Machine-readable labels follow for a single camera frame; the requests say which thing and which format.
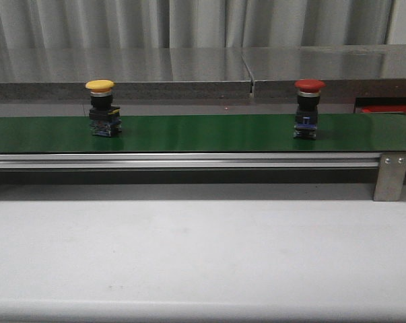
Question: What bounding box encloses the yellow mushroom push button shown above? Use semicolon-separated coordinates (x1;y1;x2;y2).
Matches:
86;79;122;137

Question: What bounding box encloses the red mushroom push button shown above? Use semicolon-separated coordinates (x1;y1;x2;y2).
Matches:
294;79;325;140

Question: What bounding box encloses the green conveyor belt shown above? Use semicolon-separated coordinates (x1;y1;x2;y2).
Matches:
0;114;406;153

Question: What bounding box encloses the right grey stone countertop slab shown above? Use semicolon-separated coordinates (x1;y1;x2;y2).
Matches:
242;44;406;103

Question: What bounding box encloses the grey stone countertop slab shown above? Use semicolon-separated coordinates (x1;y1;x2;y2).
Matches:
0;48;251;102
242;44;406;103

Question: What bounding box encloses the left grey stone countertop slab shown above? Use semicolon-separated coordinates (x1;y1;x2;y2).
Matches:
0;48;251;102

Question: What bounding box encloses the red bin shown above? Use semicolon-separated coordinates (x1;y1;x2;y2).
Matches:
358;105;406;114

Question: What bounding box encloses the grey pleated curtain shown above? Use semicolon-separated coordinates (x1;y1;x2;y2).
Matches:
0;1;394;49

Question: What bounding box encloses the aluminium conveyor side rail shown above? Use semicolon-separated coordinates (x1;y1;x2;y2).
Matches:
0;152;381;171

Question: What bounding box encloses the steel conveyor support bracket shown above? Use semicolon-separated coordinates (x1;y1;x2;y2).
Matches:
373;153;406;202

